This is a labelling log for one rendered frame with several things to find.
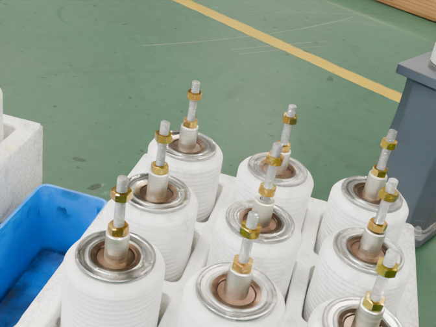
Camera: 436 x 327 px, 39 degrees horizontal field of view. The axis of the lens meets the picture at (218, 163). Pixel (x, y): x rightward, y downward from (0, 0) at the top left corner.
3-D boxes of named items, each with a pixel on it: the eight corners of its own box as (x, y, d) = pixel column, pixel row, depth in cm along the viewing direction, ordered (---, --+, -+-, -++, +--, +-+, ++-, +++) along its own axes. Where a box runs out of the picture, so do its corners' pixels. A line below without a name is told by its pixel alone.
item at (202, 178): (215, 253, 90) (237, 145, 81) (181, 289, 82) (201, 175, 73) (159, 227, 93) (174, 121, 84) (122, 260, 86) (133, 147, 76)
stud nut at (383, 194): (399, 202, 62) (402, 195, 61) (385, 204, 61) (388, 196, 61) (388, 191, 63) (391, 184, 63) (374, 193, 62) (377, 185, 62)
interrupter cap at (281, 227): (211, 226, 66) (213, 220, 65) (244, 195, 72) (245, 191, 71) (276, 256, 63) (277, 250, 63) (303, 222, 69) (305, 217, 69)
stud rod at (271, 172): (266, 209, 65) (281, 147, 62) (257, 206, 66) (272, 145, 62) (268, 204, 66) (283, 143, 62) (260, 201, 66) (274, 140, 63)
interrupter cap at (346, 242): (417, 263, 66) (419, 258, 65) (372, 287, 61) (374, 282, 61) (362, 224, 70) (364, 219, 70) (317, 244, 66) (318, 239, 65)
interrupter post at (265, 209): (244, 224, 67) (250, 199, 65) (254, 215, 69) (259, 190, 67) (264, 233, 66) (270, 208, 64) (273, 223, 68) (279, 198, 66)
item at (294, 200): (283, 311, 82) (315, 198, 73) (212, 296, 82) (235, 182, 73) (285, 265, 90) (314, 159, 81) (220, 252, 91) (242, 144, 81)
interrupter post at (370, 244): (383, 257, 66) (392, 232, 64) (368, 264, 64) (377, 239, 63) (365, 244, 67) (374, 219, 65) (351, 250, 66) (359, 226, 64)
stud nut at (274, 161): (279, 169, 62) (281, 161, 62) (263, 164, 63) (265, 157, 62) (283, 159, 64) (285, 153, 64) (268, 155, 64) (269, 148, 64)
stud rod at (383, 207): (378, 242, 65) (400, 182, 61) (370, 243, 64) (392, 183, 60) (373, 237, 65) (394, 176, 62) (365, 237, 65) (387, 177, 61)
